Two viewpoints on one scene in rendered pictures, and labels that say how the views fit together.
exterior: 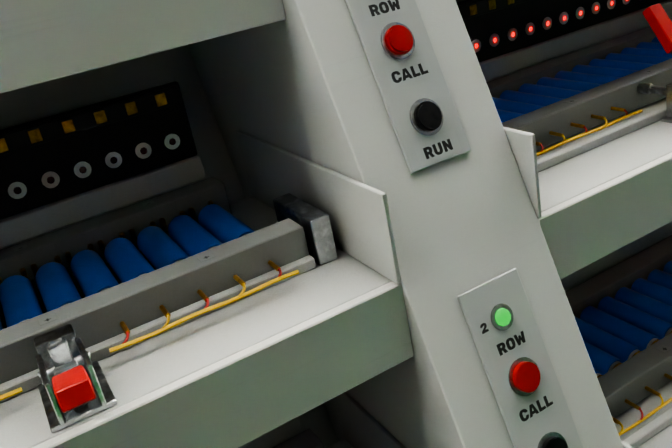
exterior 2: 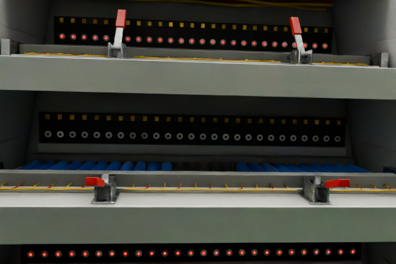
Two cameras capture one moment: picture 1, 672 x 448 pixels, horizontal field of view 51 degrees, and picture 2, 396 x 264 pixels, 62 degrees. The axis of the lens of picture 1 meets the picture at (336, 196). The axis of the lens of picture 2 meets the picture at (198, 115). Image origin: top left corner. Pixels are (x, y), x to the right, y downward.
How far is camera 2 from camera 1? 0.21 m
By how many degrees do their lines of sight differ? 27
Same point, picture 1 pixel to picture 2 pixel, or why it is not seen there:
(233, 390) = (372, 218)
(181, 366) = (353, 203)
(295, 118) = not seen: outside the picture
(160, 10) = (372, 85)
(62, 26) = (340, 82)
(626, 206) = not seen: outside the picture
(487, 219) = not seen: outside the picture
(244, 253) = (376, 177)
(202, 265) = (360, 175)
